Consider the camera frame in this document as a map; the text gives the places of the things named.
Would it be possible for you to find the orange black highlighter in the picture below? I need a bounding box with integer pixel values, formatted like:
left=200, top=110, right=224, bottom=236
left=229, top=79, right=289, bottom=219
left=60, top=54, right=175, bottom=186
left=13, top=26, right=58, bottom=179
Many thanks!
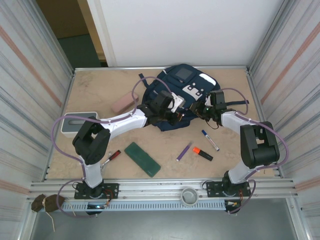
left=192, top=146, right=214, bottom=162

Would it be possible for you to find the grey white tissue box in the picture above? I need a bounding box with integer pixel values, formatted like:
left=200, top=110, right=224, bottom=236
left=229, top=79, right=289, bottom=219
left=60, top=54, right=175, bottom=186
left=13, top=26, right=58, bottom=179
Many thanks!
left=60, top=111, right=100, bottom=138

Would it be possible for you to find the ratchet wrench red handle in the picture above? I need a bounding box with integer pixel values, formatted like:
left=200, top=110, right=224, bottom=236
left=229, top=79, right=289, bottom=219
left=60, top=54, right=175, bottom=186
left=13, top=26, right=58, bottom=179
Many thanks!
left=100, top=149, right=122, bottom=173

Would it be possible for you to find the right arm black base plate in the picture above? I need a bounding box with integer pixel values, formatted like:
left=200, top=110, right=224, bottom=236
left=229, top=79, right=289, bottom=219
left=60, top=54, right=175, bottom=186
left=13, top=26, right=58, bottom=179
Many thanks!
left=206, top=180, right=252, bottom=197

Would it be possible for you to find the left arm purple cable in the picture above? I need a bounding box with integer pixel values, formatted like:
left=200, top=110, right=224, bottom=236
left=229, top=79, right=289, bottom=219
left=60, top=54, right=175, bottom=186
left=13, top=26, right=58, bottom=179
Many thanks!
left=51, top=76, right=176, bottom=219

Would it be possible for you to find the wide aluminium mounting rail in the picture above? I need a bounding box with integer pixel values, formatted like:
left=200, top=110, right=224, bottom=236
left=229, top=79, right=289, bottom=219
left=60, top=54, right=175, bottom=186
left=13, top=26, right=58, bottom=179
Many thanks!
left=26, top=177, right=300, bottom=201

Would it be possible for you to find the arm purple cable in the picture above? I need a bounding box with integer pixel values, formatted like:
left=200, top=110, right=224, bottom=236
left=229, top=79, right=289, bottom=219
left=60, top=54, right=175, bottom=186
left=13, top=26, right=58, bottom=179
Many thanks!
left=219, top=87, right=290, bottom=215
left=51, top=76, right=176, bottom=219

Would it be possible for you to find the purple pen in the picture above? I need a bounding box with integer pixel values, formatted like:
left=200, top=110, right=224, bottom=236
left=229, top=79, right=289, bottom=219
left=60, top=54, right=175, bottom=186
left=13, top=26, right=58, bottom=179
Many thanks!
left=176, top=141, right=194, bottom=162

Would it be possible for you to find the beige string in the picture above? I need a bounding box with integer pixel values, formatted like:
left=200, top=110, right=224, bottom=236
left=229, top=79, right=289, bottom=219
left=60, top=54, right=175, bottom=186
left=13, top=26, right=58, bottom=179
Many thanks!
left=45, top=211, right=56, bottom=232

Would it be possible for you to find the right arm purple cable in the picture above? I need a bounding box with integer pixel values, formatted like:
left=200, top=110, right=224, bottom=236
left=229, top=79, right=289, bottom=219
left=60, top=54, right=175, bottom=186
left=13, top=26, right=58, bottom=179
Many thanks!
left=219, top=87, right=290, bottom=215

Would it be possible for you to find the pink pencil case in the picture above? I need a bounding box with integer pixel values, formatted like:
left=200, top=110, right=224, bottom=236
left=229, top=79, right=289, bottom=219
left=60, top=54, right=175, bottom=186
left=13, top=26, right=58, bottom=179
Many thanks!
left=111, top=91, right=140, bottom=114

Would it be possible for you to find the brown cloth bundle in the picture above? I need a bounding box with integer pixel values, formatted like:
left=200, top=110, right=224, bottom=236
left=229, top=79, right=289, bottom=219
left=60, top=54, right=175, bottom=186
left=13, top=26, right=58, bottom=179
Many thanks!
left=31, top=194, right=66, bottom=213

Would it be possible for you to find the blue white marker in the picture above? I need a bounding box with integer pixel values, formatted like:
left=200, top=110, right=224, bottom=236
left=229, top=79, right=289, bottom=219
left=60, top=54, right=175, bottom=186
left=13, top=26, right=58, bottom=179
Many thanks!
left=201, top=129, right=220, bottom=153

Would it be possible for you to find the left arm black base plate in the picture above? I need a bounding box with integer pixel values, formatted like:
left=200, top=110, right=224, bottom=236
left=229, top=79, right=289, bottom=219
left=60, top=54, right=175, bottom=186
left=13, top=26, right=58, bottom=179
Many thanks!
left=74, top=183, right=120, bottom=200

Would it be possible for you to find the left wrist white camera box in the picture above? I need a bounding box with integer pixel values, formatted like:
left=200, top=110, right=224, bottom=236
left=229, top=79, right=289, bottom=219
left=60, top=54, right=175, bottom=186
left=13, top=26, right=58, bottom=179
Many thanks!
left=170, top=92, right=186, bottom=113

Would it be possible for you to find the slotted grey cable duct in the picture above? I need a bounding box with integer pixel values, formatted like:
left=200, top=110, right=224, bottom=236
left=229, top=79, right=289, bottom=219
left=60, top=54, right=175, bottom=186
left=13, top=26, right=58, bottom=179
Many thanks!
left=61, top=201, right=227, bottom=211

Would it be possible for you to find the thin aluminium table edge rail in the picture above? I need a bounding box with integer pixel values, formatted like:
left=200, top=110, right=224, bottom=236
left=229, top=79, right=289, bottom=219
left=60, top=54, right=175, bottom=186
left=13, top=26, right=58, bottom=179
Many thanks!
left=73, top=65, right=251, bottom=73

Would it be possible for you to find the navy blue backpack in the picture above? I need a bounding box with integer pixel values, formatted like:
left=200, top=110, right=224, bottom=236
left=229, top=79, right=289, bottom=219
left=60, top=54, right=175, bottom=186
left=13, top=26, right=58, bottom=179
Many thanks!
left=138, top=63, right=250, bottom=133

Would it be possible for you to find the grey round cup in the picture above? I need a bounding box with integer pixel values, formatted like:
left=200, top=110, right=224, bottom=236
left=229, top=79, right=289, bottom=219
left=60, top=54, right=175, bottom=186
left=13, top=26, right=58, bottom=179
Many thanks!
left=180, top=187, right=199, bottom=206

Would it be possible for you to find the green pencil case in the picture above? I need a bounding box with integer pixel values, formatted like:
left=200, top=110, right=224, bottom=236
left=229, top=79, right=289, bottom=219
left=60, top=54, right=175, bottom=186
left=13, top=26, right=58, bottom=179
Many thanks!
left=124, top=141, right=161, bottom=178

